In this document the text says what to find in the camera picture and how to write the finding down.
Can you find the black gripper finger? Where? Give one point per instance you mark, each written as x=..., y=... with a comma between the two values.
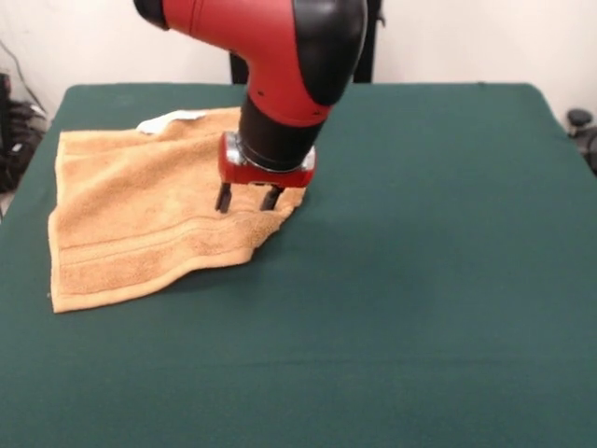
x=270, y=198
x=224, y=198

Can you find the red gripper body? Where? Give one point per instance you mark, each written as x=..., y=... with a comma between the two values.
x=270, y=177

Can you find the tan terry towel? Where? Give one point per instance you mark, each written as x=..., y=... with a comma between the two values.
x=140, y=210

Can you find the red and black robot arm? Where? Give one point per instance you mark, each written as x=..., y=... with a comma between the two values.
x=280, y=60

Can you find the dark green table cloth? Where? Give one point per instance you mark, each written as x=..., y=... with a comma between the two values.
x=420, y=280

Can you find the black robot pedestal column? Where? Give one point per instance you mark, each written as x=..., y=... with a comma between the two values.
x=366, y=65

